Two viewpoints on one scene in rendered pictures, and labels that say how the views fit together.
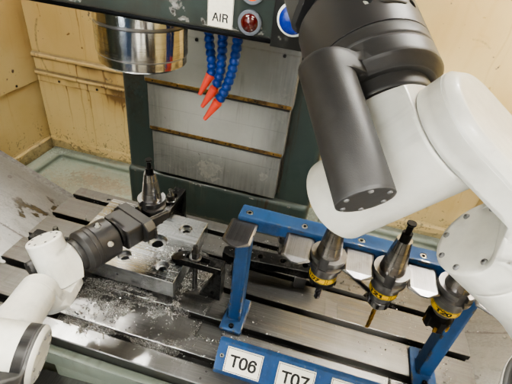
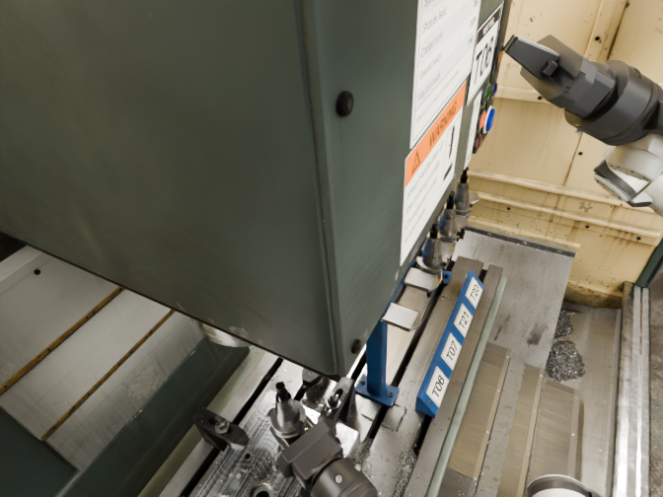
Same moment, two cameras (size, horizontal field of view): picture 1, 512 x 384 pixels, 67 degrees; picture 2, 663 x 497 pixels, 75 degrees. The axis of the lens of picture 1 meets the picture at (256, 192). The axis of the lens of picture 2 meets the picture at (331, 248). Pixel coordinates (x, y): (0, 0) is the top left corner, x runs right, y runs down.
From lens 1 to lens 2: 74 cm
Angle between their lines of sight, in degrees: 53
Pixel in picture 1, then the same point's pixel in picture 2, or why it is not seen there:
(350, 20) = (646, 90)
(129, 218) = (314, 447)
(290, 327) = (392, 347)
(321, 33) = (636, 105)
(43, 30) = not seen: outside the picture
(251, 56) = not seen: hidden behind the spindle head
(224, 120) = (128, 318)
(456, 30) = not seen: hidden behind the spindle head
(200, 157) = (126, 384)
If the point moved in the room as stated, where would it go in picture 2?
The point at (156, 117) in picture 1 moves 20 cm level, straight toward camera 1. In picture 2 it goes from (42, 418) to (144, 416)
